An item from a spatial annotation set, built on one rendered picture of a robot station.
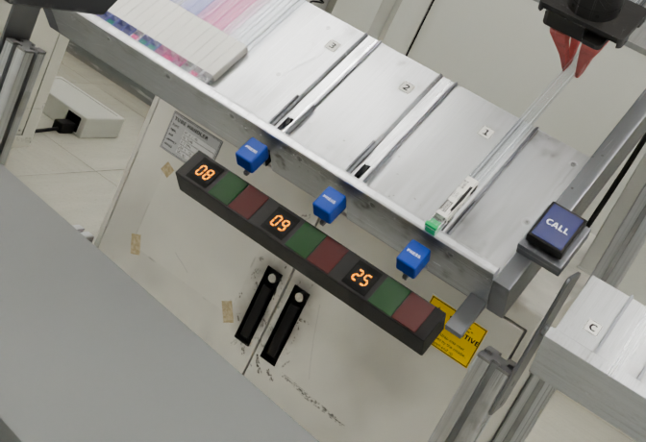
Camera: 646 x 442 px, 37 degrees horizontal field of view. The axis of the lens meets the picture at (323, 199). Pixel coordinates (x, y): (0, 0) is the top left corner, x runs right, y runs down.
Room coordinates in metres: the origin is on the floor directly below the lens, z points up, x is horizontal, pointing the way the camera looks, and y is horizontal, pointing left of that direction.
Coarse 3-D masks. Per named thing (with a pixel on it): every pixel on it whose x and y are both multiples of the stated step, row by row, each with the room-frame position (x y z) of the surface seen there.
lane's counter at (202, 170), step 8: (208, 160) 1.03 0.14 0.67; (192, 168) 1.02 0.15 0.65; (200, 168) 1.02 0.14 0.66; (208, 168) 1.02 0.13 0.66; (216, 168) 1.02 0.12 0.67; (192, 176) 1.01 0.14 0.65; (200, 176) 1.01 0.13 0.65; (208, 176) 1.01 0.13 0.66; (216, 176) 1.01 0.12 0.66; (200, 184) 1.00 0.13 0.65; (208, 184) 1.01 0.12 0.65
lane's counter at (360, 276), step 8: (360, 264) 0.94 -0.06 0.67; (352, 272) 0.94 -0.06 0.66; (360, 272) 0.94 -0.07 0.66; (368, 272) 0.94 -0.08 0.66; (376, 272) 0.94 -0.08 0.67; (344, 280) 0.93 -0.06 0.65; (352, 280) 0.93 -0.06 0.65; (360, 280) 0.93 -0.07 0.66; (368, 280) 0.93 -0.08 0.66; (376, 280) 0.93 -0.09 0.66; (360, 288) 0.92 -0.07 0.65; (368, 288) 0.92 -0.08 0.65
